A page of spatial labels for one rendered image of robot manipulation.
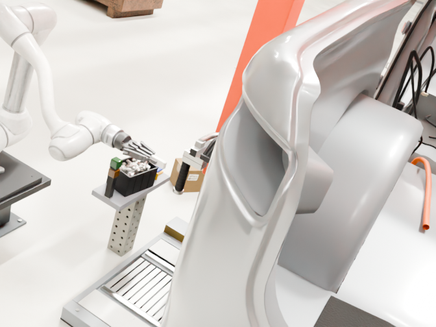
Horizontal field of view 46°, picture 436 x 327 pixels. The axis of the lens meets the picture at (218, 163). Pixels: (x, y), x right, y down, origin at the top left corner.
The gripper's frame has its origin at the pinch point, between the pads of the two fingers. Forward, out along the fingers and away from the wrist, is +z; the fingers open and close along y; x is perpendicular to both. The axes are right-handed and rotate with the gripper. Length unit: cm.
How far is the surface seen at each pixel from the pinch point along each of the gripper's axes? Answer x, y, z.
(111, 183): -29.1, -9.7, -24.9
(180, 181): -2.1, 1.4, 12.6
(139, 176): -27.5, -23.6, -20.0
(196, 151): 15.0, 3.9, 16.3
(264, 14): 57, -59, 1
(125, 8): -67, -368, -289
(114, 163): -18.3, -9.2, -25.7
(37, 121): -83, -97, -152
